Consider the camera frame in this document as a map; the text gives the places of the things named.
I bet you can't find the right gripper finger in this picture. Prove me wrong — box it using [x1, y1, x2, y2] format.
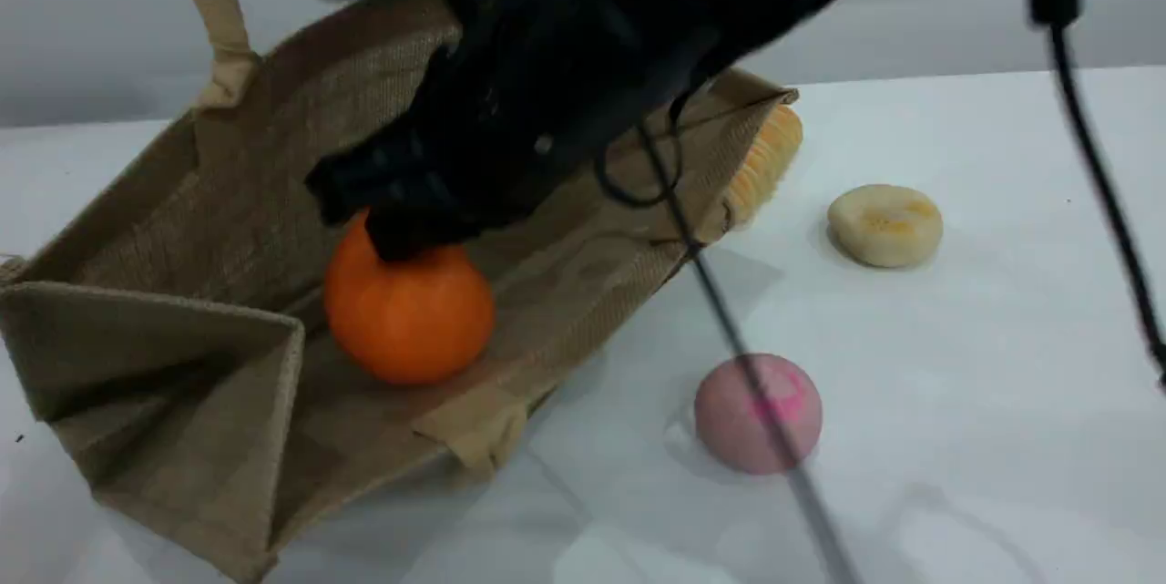
[364, 197, 479, 263]
[305, 151, 384, 228]

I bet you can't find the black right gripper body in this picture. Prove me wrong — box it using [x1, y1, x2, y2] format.
[364, 0, 657, 234]

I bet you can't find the orange with stem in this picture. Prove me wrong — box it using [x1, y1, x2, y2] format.
[323, 209, 497, 386]

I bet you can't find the brown jute bag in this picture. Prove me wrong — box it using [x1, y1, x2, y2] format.
[0, 0, 801, 584]

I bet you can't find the pink peach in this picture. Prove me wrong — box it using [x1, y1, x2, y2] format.
[694, 353, 823, 476]

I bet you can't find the striped bread roll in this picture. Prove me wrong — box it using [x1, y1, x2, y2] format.
[722, 106, 804, 228]

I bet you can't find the round pale bun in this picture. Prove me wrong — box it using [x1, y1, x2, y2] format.
[827, 184, 944, 269]

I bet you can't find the long black hanging cable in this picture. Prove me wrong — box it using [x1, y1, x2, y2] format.
[595, 119, 862, 584]

